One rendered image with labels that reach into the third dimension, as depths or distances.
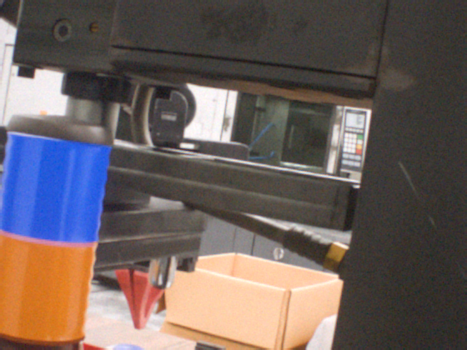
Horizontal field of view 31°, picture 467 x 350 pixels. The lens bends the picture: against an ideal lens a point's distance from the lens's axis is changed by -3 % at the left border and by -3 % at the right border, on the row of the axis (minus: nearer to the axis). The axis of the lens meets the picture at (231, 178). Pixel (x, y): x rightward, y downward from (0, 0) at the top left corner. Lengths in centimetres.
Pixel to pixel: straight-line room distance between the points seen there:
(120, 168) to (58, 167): 25
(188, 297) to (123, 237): 245
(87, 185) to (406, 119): 21
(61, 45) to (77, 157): 28
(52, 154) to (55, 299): 5
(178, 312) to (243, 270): 56
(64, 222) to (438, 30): 24
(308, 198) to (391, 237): 6
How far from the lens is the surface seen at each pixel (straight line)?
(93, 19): 56
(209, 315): 297
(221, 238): 556
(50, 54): 57
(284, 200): 49
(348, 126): 511
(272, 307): 288
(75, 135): 29
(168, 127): 94
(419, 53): 45
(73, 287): 30
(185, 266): 99
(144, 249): 59
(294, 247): 61
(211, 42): 49
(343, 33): 47
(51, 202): 29
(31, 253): 30
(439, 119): 45
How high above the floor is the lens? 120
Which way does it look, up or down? 3 degrees down
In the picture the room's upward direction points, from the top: 9 degrees clockwise
